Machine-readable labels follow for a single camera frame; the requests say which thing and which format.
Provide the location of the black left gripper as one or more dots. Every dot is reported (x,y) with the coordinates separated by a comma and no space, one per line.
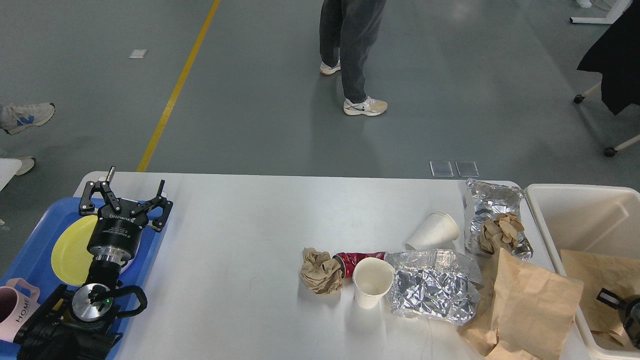
(117,235)

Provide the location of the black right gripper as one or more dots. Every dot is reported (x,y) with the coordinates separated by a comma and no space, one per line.
(628,311)

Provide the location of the brown paper bag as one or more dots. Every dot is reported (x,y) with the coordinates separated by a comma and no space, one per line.
(619,275)

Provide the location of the yellow plastic plate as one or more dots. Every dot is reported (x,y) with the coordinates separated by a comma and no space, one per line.
(70,259)

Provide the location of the brown paper sheet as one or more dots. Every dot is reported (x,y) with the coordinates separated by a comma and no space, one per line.
(525,311)

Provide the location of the pink ribbed mug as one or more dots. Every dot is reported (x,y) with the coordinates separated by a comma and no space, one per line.
(18,301)

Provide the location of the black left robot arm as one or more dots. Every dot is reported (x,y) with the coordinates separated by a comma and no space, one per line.
(83,322)

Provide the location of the pale green plate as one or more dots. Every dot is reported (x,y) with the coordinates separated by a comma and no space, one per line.
(131,247)

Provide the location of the beige plastic bin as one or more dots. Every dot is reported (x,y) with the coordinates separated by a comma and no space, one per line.
(604,220)

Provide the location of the blue plastic tray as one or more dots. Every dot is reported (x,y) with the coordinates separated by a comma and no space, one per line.
(33,262)

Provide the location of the white table corner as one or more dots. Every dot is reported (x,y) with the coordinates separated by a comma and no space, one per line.
(8,169)

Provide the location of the brown paper wad in foil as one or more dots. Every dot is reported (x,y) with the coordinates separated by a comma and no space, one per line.
(501,232)

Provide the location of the white blue sneaker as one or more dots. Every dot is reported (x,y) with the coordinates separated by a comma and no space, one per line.
(17,118)

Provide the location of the small crumpled foil bag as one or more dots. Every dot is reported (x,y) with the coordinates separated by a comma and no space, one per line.
(483,201)

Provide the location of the large crumpled foil sheet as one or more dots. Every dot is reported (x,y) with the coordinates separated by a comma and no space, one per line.
(435,283)

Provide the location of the tipped white paper cup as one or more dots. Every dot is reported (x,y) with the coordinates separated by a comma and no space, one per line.
(438,231)

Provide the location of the crumpled brown paper ball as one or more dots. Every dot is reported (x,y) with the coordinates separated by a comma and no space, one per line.
(321,273)

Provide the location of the crushed red soda can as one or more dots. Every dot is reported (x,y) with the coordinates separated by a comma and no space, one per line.
(349,260)

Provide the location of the upright white paper cup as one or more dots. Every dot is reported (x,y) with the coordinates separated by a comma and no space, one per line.
(372,278)

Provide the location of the person in grey trousers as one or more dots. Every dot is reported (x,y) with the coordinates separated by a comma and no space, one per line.
(347,31)

